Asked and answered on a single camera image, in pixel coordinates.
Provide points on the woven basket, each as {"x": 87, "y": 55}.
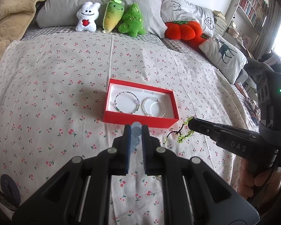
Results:
{"x": 233, "y": 32}

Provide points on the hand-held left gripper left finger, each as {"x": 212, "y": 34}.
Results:
{"x": 128, "y": 145}

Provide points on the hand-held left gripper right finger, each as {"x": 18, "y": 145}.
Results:
{"x": 144, "y": 145}

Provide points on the grey pillow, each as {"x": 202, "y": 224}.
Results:
{"x": 68, "y": 2}

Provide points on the green tree plush toy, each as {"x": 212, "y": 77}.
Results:
{"x": 132, "y": 21}

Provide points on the floral cloth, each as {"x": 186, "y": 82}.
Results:
{"x": 251, "y": 110}

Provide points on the white pillow with doodle print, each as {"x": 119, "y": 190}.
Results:
{"x": 187, "y": 10}

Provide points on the dark round object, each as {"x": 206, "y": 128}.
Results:
{"x": 9, "y": 188}

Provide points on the white bunny plush toy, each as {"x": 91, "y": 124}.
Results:
{"x": 86, "y": 17}

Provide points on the yellow green carrot plush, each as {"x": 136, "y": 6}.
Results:
{"x": 112, "y": 16}

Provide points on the orange pumpkin plush cushion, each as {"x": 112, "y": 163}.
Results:
{"x": 185, "y": 31}

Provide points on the white pillow with deer print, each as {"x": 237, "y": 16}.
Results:
{"x": 224, "y": 54}

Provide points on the person's right hand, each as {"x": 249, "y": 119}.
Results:
{"x": 264, "y": 180}

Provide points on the stack of books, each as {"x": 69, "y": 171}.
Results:
{"x": 220, "y": 22}

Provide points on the beige quilted blanket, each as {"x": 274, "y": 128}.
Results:
{"x": 11, "y": 16}

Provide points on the red jewelry box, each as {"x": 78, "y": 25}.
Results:
{"x": 140, "y": 103}

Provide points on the grey chair with clothing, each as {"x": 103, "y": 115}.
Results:
{"x": 260, "y": 65}

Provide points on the small gold jewelry piece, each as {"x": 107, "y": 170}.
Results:
{"x": 158, "y": 178}

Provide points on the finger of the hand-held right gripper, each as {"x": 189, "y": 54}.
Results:
{"x": 206, "y": 129}

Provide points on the white bookshelf with books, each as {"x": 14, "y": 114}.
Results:
{"x": 250, "y": 4}

